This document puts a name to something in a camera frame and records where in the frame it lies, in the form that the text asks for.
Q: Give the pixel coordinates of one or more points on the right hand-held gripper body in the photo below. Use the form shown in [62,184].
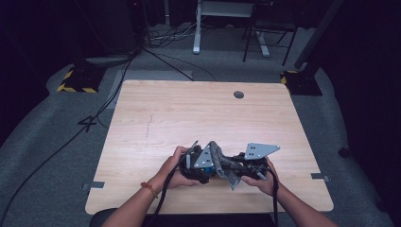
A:
[257,151]

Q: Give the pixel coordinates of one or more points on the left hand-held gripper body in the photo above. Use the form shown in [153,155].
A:
[201,159]

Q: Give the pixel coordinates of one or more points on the grey cleaning cloth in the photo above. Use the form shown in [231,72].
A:
[217,154]

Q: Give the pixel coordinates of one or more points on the person's right hand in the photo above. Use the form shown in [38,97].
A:
[265,186]

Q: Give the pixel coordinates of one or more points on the person's left hand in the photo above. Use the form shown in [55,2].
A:
[171,171]

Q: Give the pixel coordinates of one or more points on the person's dark clothing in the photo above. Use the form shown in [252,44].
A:
[208,221]

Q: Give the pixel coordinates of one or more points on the grey tape strip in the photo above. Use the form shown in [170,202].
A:
[94,185]
[320,177]

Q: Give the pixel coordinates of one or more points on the yellow black striped stand base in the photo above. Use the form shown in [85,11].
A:
[80,80]
[301,83]

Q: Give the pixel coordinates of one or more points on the black caster wheel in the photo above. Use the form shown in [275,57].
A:
[344,151]

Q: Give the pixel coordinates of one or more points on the grey round stand base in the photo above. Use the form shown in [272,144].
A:
[108,60]

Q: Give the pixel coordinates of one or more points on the black metal chair frame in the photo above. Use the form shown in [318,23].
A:
[271,26]

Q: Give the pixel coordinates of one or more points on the white desk frame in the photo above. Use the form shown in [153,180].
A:
[197,31]

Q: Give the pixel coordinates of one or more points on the grey slanted metal post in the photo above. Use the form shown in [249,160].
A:
[318,31]

